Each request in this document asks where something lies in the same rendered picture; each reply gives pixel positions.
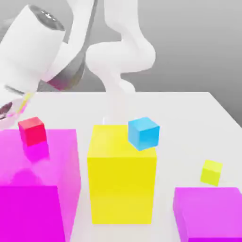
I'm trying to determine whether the large yellow box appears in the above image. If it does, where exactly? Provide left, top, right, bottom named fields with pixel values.
left=86, top=124, right=157, bottom=225

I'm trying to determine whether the small red cube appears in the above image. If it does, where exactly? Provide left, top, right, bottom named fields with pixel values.
left=18, top=116, right=47, bottom=147

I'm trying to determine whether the small blue cube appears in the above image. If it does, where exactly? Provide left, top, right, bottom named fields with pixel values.
left=128, top=117, right=160, bottom=152

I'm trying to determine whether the large magenta box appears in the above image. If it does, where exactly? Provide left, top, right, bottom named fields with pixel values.
left=0, top=129, right=82, bottom=242
left=172, top=187, right=242, bottom=242

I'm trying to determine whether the small yellow-green cube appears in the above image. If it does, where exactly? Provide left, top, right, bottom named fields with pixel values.
left=200, top=159, right=224, bottom=187

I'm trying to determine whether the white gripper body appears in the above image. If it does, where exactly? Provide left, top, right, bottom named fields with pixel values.
left=0, top=112, right=19, bottom=131

